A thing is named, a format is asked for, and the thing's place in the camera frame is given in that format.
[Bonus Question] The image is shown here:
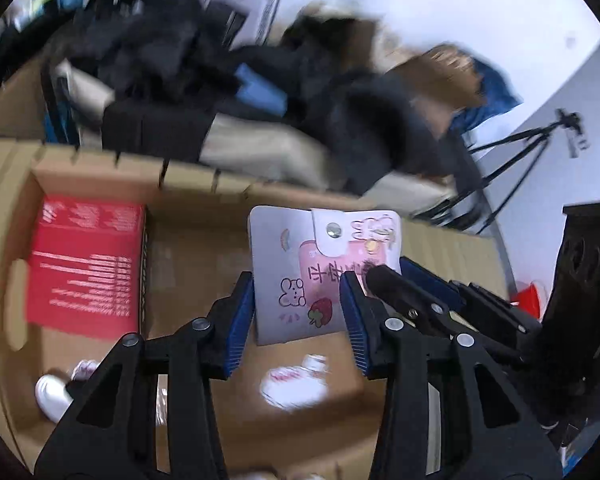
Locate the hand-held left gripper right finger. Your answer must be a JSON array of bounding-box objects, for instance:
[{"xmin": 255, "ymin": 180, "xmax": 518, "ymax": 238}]
[{"xmin": 339, "ymin": 271, "xmax": 564, "ymax": 480}]

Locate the large cardboard box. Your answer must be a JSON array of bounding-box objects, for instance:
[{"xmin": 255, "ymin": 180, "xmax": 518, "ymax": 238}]
[{"xmin": 0, "ymin": 137, "xmax": 512, "ymax": 480}]

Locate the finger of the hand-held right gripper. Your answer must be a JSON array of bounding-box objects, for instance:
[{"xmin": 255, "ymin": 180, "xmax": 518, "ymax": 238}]
[
  {"xmin": 364, "ymin": 263, "xmax": 527, "ymax": 362},
  {"xmin": 399, "ymin": 256, "xmax": 544, "ymax": 347}
]

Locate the black tripod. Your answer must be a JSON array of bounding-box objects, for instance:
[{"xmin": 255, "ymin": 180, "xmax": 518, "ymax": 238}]
[{"xmin": 415, "ymin": 108, "xmax": 592, "ymax": 235}]

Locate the red printed box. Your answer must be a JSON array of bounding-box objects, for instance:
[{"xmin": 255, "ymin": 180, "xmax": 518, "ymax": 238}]
[{"xmin": 25, "ymin": 195, "xmax": 149, "ymax": 342}]

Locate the red object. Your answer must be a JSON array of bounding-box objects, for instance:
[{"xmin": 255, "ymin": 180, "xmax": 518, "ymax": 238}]
[{"xmin": 509, "ymin": 282, "xmax": 547, "ymax": 319}]

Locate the white printed carton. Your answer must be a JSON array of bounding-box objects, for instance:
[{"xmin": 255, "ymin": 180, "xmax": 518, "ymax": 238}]
[{"xmin": 184, "ymin": 0, "xmax": 290, "ymax": 47}]

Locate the blue flat object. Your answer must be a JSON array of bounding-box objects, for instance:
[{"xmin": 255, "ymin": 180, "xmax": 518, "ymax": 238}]
[{"xmin": 234, "ymin": 64, "xmax": 289, "ymax": 117}]

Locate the black jacket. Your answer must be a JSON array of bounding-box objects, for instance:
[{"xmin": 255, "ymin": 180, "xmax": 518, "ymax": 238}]
[{"xmin": 280, "ymin": 72, "xmax": 483, "ymax": 197}]

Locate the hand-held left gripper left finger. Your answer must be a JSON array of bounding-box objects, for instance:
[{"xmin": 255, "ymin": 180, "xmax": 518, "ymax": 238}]
[{"xmin": 34, "ymin": 271, "xmax": 256, "ymax": 480}]

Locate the pink and white small packet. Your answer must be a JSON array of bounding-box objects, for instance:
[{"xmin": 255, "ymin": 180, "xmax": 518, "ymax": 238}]
[{"xmin": 71, "ymin": 359, "xmax": 102, "ymax": 382}]

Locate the brown cardboard box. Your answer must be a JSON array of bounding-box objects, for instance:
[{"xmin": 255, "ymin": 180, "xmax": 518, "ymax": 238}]
[{"xmin": 384, "ymin": 44, "xmax": 487, "ymax": 111}]

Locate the blue plastic bag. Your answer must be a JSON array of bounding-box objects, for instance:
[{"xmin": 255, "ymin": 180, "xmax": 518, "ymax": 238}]
[{"xmin": 449, "ymin": 55, "xmax": 525, "ymax": 135}]

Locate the white cartoon snap wallet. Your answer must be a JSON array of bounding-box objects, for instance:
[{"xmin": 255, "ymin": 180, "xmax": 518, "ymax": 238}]
[{"xmin": 249, "ymin": 205, "xmax": 404, "ymax": 347}]

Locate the beige cushion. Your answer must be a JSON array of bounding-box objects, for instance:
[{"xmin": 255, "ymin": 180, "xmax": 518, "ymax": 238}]
[{"xmin": 200, "ymin": 112, "xmax": 458, "ymax": 213}]

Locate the white round object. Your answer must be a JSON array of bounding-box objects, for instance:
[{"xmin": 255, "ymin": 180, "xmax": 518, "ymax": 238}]
[{"xmin": 35, "ymin": 374, "xmax": 76, "ymax": 423}]

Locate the white sticker label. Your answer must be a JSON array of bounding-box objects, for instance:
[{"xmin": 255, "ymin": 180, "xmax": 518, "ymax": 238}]
[{"xmin": 259, "ymin": 354, "xmax": 331, "ymax": 412}]

